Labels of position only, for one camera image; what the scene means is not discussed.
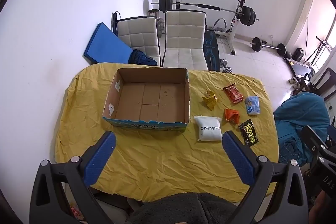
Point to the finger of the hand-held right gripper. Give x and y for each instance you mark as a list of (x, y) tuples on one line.
[(332, 132), (313, 137)]

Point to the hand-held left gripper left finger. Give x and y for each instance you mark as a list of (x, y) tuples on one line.
[(101, 158)]

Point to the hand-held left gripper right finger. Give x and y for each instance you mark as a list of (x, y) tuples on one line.
[(237, 158)]

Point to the black and yellow packet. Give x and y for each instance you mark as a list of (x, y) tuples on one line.
[(248, 132)]

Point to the white soft packet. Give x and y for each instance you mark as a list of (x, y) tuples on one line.
[(208, 129)]

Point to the orange snack packet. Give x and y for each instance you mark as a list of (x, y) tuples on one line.
[(231, 116)]

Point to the light blue tissue packet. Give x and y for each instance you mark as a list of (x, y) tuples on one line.
[(252, 106)]

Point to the yellow snack packet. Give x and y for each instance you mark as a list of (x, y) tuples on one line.
[(210, 100)]

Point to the red snack packet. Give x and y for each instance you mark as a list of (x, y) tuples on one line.
[(233, 94)]

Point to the cardboard box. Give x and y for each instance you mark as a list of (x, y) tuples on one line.
[(152, 98)]

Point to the teal blanket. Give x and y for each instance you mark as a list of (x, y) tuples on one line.
[(299, 113)]

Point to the black chair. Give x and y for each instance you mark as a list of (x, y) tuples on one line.
[(325, 82)]

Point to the yellow tablecloth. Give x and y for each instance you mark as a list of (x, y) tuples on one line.
[(157, 155)]

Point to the pair of white shoes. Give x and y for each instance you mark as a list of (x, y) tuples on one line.
[(295, 81)]

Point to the black speaker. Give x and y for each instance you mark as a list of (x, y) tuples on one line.
[(298, 54)]

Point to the small dumbbell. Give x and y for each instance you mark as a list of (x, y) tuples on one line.
[(225, 66)]

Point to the dark blue bag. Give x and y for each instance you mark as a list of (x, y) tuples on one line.
[(140, 57)]

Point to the short barbell with black plates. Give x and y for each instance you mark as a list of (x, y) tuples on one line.
[(256, 44)]

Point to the blue foam mat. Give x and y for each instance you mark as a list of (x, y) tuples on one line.
[(105, 45)]

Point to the white padded chair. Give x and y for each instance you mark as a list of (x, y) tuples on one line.
[(183, 35), (139, 35)]

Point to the white barbell rack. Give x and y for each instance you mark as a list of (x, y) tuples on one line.
[(233, 22)]

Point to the black folded frame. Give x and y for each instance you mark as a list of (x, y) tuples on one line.
[(115, 23)]

